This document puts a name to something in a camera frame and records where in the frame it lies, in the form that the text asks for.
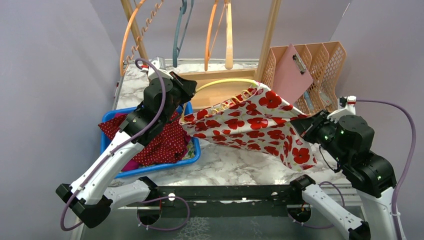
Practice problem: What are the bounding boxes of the magenta pleated skirt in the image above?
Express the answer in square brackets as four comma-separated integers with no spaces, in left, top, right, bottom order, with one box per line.
[114,113,193,172]

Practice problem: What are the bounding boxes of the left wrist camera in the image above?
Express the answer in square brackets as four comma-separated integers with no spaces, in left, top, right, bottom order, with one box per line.
[140,56,173,82]

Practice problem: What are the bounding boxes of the blue plastic bin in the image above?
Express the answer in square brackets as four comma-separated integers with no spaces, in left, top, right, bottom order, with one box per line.
[98,107,201,179]

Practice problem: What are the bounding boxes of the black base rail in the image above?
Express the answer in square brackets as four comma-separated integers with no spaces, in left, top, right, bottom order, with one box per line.
[124,183,352,220]

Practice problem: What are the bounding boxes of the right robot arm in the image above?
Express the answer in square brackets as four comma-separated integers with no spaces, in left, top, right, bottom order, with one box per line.
[288,111,405,240]

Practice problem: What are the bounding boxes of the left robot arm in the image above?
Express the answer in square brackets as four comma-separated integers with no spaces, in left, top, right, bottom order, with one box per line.
[55,72,197,231]

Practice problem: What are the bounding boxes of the grey-blue hanger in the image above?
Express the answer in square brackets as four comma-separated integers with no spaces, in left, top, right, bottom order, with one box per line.
[172,0,195,68]

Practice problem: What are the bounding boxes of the wooden hanger metal hook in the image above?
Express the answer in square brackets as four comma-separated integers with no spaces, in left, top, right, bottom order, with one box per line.
[204,0,226,71]

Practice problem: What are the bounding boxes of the lemon print skirt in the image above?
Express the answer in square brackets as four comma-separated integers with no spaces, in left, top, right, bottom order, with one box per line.
[182,141,195,160]

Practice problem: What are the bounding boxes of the cream plastic hanger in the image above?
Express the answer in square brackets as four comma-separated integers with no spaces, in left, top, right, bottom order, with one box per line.
[224,0,234,70]

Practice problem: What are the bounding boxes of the wooden clothes rack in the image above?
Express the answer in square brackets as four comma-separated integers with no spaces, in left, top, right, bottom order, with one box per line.
[119,0,281,109]

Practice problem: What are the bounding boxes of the red poppy print skirt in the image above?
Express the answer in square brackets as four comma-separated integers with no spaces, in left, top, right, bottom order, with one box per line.
[179,80,317,172]

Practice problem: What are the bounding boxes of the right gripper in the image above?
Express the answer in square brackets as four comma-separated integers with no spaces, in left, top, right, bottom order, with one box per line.
[294,108,352,166]

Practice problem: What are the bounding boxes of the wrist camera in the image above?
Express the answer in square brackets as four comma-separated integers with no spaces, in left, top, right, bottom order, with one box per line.
[140,56,173,82]
[326,95,357,123]

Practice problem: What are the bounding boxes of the pink clipboard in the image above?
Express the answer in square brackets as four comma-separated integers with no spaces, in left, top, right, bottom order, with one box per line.
[271,44,313,104]

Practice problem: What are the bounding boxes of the yellow wavy hanger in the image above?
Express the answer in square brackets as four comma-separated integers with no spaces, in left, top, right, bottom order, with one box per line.
[190,78,259,110]

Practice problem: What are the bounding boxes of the peach plastic organizer basket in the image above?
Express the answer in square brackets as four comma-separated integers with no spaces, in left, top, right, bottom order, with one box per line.
[261,41,347,116]

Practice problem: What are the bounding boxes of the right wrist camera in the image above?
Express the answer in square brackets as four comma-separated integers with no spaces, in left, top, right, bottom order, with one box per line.
[326,95,357,123]

